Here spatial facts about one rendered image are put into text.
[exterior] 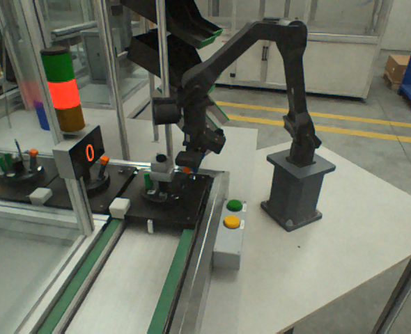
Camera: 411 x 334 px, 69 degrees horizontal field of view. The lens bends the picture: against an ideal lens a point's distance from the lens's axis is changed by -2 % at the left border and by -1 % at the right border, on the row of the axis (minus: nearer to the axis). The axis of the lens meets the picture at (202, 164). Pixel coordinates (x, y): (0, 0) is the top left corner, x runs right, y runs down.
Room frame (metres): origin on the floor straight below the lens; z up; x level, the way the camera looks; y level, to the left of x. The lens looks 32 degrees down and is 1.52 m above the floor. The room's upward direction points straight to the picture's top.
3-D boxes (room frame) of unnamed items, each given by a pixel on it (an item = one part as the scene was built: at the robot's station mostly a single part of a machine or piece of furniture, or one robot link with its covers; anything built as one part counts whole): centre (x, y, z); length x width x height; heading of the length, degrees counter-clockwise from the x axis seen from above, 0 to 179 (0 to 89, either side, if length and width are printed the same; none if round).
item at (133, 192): (0.73, 0.12, 0.96); 0.24 x 0.24 x 0.02; 79
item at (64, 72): (0.57, 0.27, 1.38); 0.05 x 0.05 x 0.05
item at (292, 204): (0.77, -0.29, 0.96); 0.15 x 0.15 x 0.20; 27
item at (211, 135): (0.71, -0.03, 1.16); 0.07 x 0.07 x 0.06; 77
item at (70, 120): (0.57, 0.27, 1.28); 0.05 x 0.05 x 0.05
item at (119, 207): (0.66, 0.23, 0.97); 0.05 x 0.05 x 0.04; 79
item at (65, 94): (0.57, 0.27, 1.33); 0.05 x 0.05 x 0.05
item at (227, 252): (0.61, -0.08, 0.93); 0.21 x 0.07 x 0.06; 169
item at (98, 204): (0.78, 0.37, 1.01); 0.24 x 0.24 x 0.13; 79
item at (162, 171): (0.73, 0.13, 1.06); 0.08 x 0.04 x 0.07; 79
